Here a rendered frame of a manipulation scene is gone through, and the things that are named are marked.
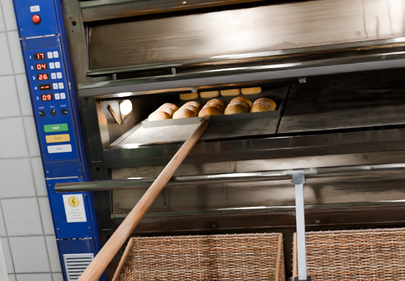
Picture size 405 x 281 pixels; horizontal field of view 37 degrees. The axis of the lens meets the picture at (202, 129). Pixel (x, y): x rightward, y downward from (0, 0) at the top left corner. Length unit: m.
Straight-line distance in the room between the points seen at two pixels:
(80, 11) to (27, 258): 0.97
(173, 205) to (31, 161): 0.55
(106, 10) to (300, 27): 0.65
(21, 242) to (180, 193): 0.67
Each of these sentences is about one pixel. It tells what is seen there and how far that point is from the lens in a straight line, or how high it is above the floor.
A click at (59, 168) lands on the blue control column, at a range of 2.22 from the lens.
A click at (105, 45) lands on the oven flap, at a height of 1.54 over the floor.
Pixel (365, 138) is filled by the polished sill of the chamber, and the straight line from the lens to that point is 2.03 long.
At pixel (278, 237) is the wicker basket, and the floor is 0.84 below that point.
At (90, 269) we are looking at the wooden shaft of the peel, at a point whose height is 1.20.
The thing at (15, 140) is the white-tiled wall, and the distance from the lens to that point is 2.30.
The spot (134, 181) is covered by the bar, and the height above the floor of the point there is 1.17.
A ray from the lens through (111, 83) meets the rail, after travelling 1.95.
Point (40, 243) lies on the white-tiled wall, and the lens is 2.40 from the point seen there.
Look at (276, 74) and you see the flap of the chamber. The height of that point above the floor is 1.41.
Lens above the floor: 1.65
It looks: 12 degrees down
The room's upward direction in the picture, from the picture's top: 7 degrees counter-clockwise
